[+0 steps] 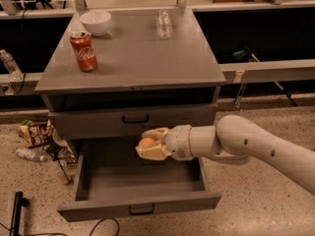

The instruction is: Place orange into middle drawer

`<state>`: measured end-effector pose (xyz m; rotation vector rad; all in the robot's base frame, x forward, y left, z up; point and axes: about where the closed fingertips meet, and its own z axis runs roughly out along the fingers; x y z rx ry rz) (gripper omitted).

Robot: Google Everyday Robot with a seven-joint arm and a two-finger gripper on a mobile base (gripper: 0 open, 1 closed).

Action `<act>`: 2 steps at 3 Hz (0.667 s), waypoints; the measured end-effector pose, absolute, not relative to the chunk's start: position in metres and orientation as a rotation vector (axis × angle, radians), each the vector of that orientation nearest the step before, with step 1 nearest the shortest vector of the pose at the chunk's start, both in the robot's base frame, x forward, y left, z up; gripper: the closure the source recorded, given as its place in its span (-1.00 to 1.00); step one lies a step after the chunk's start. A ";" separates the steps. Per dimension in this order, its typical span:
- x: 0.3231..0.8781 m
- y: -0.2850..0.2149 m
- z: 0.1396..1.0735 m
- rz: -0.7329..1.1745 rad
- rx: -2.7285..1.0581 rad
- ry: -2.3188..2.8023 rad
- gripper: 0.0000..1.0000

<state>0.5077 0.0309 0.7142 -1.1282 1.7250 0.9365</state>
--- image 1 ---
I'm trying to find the clear bottle on floor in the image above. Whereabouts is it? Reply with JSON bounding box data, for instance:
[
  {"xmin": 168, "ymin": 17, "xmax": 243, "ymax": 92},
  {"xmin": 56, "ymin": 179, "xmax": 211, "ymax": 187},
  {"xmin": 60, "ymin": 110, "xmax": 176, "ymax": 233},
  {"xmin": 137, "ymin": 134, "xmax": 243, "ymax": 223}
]
[{"xmin": 16, "ymin": 148, "xmax": 46, "ymax": 162}]

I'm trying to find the white ceramic bowl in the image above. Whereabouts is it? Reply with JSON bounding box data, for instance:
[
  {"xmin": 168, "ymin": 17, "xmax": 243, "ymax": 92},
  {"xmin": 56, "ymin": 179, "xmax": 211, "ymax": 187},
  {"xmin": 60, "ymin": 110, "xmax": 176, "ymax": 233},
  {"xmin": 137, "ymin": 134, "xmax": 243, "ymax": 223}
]
[{"xmin": 80, "ymin": 11, "xmax": 111, "ymax": 36}]

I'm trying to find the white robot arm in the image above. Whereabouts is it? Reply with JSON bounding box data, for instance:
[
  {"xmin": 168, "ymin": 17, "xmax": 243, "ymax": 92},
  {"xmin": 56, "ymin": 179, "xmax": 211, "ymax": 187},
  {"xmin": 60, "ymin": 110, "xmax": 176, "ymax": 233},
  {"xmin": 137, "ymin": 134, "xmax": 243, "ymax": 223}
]
[{"xmin": 136, "ymin": 115, "xmax": 315, "ymax": 194}]

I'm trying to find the grey drawer cabinet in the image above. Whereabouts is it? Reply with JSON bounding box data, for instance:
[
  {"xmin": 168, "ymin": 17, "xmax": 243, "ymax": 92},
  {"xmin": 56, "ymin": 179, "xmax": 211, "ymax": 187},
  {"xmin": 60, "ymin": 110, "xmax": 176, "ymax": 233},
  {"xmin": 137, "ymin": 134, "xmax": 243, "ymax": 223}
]
[{"xmin": 33, "ymin": 7, "xmax": 227, "ymax": 155}]

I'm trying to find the black stand on floor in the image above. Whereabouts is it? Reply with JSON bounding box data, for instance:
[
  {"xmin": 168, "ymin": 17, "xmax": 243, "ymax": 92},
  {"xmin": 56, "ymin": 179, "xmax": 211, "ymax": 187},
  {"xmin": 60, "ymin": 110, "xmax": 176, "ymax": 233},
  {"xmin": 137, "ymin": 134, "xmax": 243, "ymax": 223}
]
[{"xmin": 9, "ymin": 191, "xmax": 30, "ymax": 236}]

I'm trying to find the green bottle behind rail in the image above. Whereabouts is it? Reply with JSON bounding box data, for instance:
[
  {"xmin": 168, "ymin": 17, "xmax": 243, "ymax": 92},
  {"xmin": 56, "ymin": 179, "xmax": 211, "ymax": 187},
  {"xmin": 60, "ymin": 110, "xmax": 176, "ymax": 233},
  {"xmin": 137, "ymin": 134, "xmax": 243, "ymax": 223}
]
[{"xmin": 232, "ymin": 48, "xmax": 251, "ymax": 62}]

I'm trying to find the orange fruit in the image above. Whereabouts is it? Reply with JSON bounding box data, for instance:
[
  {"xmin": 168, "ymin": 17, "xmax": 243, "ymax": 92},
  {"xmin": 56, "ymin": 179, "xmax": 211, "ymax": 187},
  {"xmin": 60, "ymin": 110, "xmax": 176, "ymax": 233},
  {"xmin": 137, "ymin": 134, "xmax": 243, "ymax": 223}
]
[{"xmin": 139, "ymin": 138, "xmax": 155, "ymax": 148}]

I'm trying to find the clear bottle at left rail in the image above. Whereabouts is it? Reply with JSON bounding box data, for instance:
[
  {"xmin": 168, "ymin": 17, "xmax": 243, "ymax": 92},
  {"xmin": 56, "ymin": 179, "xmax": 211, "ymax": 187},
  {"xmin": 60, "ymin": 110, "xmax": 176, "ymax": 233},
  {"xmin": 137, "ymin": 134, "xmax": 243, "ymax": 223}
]
[{"xmin": 0, "ymin": 49, "xmax": 23, "ymax": 81}]

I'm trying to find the clear plastic bottle on cabinet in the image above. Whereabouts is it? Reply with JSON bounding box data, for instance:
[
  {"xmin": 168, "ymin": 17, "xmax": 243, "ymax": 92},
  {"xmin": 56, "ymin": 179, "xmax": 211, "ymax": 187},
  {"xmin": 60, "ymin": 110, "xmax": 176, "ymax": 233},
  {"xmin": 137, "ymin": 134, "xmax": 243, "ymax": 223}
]
[{"xmin": 157, "ymin": 10, "xmax": 172, "ymax": 39}]

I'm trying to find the closed grey upper drawer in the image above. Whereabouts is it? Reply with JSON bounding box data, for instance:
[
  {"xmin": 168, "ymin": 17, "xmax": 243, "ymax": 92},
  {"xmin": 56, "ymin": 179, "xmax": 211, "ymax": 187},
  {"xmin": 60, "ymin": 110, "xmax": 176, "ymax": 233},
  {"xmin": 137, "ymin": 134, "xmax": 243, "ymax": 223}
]
[{"xmin": 49, "ymin": 103, "xmax": 218, "ymax": 140}]

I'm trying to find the red Coca-Cola can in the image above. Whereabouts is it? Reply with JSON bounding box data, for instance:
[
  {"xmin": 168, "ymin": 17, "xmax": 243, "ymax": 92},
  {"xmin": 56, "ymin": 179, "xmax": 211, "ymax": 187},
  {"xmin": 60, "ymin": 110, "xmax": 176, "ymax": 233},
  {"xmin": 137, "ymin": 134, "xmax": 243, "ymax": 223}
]
[{"xmin": 70, "ymin": 30, "xmax": 97, "ymax": 72}]

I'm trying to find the black floor cable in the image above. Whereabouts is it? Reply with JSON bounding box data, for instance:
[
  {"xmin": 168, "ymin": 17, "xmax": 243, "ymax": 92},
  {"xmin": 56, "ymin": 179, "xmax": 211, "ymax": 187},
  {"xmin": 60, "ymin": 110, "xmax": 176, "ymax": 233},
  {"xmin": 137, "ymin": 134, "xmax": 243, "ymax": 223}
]
[{"xmin": 0, "ymin": 217, "xmax": 120, "ymax": 236}]

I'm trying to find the brown snack bag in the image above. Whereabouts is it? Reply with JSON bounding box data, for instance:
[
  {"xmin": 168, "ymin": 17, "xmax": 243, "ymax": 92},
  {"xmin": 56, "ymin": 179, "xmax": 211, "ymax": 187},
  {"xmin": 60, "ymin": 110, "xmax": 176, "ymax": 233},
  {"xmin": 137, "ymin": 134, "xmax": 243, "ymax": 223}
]
[{"xmin": 18, "ymin": 120, "xmax": 54, "ymax": 148}]

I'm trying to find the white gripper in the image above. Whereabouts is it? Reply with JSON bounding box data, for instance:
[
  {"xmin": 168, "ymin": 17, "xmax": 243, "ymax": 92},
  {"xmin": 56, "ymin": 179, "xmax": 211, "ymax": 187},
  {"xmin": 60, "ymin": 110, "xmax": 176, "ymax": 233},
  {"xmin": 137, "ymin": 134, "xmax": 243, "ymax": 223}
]
[{"xmin": 136, "ymin": 125, "xmax": 193, "ymax": 161}]

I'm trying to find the open grey bottom drawer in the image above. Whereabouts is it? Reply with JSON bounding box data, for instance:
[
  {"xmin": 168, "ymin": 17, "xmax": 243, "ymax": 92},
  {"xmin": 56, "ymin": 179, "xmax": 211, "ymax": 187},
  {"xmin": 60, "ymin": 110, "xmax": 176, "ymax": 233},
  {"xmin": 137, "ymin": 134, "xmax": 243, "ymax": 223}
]
[{"xmin": 58, "ymin": 137, "xmax": 221, "ymax": 222}]

